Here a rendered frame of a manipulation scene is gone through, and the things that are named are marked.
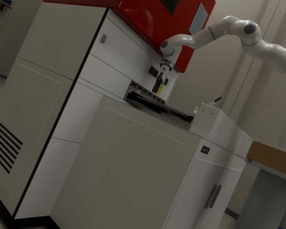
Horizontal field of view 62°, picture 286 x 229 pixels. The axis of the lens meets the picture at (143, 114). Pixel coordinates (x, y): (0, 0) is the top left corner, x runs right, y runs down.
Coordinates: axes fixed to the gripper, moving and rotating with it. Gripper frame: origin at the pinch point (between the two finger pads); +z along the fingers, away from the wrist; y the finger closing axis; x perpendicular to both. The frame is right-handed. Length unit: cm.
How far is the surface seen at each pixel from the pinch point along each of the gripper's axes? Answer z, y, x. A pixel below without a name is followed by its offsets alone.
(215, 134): 17, -31, -38
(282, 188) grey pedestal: 26, -27, -73
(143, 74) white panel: -7.2, 5.1, 11.8
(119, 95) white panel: 13.3, -3.4, 17.7
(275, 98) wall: -121, 222, -137
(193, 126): 18.0, -33.3, -27.8
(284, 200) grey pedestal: 30, -26, -77
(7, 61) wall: -56, 657, 654
